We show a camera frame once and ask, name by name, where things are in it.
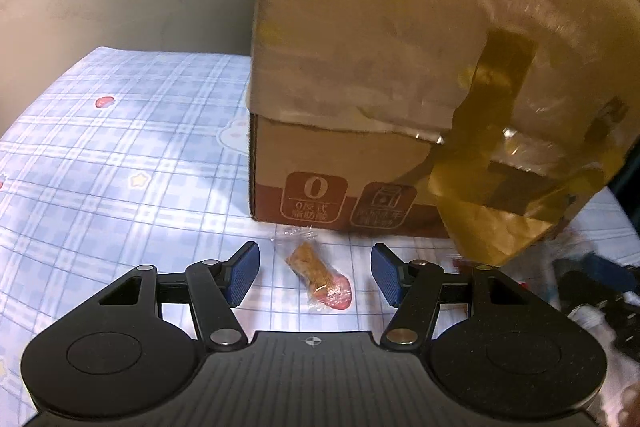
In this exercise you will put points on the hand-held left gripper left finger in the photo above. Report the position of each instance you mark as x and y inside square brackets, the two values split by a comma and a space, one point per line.
[243, 272]

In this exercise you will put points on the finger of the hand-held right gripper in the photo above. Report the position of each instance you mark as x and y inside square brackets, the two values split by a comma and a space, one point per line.
[595, 272]

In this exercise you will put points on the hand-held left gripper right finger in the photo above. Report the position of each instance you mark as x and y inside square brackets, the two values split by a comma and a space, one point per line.
[387, 274]

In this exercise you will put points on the brown snack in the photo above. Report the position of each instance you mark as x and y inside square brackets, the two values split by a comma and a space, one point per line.
[315, 269]

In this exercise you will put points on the cardboard box with plastic liner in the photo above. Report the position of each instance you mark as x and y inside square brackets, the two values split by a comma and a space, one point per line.
[400, 32]

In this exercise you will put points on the blue checked tablecloth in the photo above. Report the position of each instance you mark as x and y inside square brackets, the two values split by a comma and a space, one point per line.
[125, 167]

